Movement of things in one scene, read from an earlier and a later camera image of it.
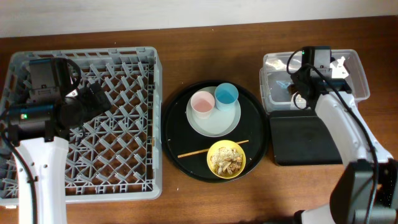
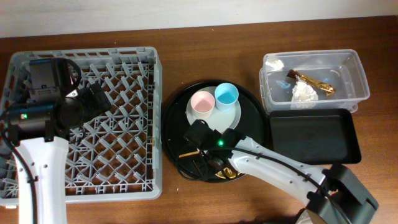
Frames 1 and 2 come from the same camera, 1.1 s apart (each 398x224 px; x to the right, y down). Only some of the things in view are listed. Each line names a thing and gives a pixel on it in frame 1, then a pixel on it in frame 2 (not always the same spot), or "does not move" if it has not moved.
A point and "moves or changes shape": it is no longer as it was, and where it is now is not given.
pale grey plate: (220, 123) does not move
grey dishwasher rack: (115, 157) does not move
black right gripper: (337, 86) to (193, 156)
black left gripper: (94, 99) does not move
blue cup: (226, 94) does not move
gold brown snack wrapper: (291, 88) moves or changes shape
